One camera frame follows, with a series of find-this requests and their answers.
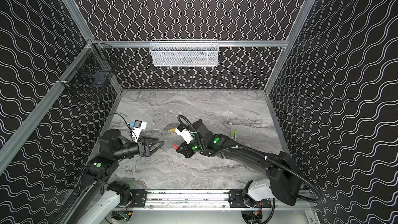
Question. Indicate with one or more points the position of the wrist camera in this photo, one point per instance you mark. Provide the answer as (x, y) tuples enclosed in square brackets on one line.
[(184, 133), (136, 128)]

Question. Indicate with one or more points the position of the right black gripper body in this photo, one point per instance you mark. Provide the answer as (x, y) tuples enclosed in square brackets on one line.
[(185, 149)]

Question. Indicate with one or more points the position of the white wire mesh basket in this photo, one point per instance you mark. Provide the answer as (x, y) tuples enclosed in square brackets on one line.
[(184, 52)]

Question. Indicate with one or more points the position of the black wire mesh basket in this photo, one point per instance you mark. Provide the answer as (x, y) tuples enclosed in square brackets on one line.
[(92, 80)]

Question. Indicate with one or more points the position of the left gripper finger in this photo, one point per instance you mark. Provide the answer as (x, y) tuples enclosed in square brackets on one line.
[(152, 148), (149, 140)]

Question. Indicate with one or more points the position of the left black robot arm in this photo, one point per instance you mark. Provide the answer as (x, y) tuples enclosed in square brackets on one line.
[(114, 147)]

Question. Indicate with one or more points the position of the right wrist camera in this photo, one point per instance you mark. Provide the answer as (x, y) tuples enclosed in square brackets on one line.
[(184, 133)]

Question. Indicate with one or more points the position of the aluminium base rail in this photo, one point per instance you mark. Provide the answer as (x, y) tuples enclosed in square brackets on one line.
[(179, 200)]

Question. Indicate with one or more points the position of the white pen green tip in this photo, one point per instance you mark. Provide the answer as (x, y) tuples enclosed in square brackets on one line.
[(235, 137)]

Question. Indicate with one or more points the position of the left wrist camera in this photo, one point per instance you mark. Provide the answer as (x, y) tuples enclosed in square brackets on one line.
[(136, 128)]

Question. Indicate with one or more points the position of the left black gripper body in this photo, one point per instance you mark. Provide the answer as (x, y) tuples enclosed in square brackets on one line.
[(142, 146)]

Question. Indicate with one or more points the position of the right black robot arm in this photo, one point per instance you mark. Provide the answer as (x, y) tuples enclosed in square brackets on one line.
[(281, 176)]

